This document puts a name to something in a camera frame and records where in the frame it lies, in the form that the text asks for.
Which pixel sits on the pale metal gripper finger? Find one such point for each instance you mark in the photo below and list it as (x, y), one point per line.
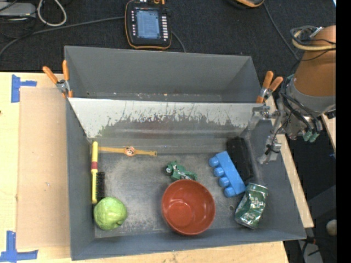
(275, 148)
(257, 114)

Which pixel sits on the black flat block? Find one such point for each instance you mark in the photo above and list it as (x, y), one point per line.
(241, 157)

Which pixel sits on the blue toy building block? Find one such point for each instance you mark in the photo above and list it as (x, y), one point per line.
(229, 172)

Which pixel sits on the crushed green drink can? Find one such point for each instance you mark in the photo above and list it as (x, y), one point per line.
(252, 205)

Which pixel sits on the green toy motorcycle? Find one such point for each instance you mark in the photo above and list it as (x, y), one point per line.
(179, 172)

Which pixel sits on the red bowl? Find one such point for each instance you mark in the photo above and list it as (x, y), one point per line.
(187, 207)

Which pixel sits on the grey metal bin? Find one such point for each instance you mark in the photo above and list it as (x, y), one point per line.
(142, 174)

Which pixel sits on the orange wristwatch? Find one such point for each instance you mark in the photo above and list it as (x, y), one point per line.
(129, 151)

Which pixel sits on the yellow and black hairbrush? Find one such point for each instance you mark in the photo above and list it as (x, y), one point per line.
(94, 174)

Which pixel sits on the green toy apple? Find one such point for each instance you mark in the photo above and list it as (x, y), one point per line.
(109, 214)

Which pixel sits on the brown cardboard board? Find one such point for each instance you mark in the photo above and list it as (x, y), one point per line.
(41, 160)

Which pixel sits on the black cylinder on white bracket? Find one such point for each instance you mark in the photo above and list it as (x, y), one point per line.
(330, 114)

